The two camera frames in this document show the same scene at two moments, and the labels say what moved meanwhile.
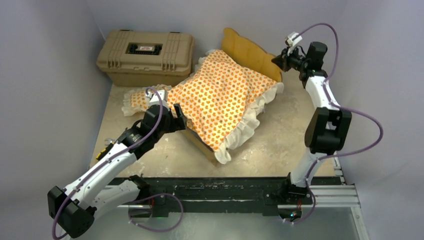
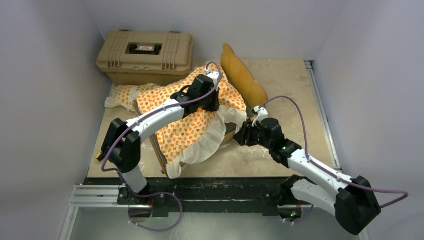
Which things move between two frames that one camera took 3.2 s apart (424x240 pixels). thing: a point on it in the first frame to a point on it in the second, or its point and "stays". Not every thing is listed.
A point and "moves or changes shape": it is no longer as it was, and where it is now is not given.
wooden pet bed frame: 262,61 to 252,90
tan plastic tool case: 137,58 stays
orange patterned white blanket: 221,99 moves or changes shape
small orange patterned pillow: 135,101 to 125,97
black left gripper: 178,123 to 215,105
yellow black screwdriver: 103,151 stays
